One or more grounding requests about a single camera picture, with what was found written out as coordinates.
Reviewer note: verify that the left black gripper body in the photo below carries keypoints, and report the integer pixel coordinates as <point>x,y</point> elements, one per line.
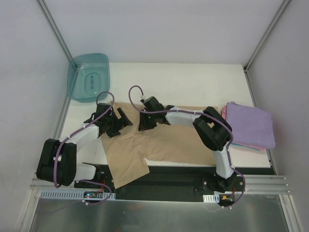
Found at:
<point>116,123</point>

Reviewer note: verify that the right white cable duct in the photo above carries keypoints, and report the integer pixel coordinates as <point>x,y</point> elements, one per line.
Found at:
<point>215,198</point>

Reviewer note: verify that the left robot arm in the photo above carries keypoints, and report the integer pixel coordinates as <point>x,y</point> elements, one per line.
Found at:
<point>58,161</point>

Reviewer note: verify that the aluminium frame post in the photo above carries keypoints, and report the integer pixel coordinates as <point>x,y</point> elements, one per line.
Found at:
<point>267,33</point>
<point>53,26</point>

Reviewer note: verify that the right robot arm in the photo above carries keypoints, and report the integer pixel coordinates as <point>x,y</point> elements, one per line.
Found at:
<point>214,132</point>

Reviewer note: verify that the left aluminium frame post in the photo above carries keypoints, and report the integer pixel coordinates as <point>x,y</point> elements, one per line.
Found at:
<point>53,26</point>

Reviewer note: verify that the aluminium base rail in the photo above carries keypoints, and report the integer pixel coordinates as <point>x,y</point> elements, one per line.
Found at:
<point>251,184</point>

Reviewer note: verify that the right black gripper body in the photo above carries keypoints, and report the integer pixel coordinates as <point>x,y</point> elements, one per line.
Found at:
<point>147,120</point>

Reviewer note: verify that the left white cable duct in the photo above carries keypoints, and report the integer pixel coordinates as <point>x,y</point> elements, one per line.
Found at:
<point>76,195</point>

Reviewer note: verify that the purple folded t shirt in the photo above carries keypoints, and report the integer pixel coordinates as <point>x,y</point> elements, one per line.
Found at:
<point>251,126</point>

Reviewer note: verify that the teal plastic basin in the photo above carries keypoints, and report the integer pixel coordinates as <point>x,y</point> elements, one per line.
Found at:
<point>88,75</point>

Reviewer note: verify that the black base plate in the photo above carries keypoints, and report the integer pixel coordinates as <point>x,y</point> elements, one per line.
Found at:
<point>163,183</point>

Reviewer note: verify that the beige t shirt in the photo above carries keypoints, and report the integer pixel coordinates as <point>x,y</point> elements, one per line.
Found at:
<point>128,152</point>

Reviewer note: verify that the right aluminium frame post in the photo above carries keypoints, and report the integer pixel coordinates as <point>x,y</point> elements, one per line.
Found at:
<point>267,33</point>

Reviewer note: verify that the white cable duct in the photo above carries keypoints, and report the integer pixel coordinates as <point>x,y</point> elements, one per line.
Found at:
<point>215,198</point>
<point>76,195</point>

